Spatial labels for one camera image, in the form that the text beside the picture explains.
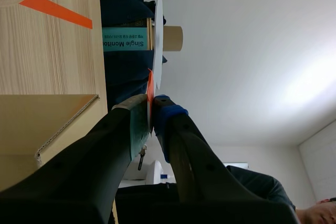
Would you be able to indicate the brown cardboard tube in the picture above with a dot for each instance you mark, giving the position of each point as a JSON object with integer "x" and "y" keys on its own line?
{"x": 173, "y": 37}

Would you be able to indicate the person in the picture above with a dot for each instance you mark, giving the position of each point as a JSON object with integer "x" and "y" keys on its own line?
{"x": 258, "y": 184}

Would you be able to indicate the teal printed box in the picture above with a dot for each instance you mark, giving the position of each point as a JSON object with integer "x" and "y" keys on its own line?
{"x": 123, "y": 39}

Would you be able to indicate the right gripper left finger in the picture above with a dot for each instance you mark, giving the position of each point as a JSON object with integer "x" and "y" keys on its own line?
{"x": 78, "y": 171}

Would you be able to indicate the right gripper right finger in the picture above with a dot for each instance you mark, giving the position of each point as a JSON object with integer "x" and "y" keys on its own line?
{"x": 194, "y": 176}

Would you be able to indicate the brown cardboard box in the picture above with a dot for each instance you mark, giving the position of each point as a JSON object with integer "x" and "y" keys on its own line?
{"x": 39, "y": 121}

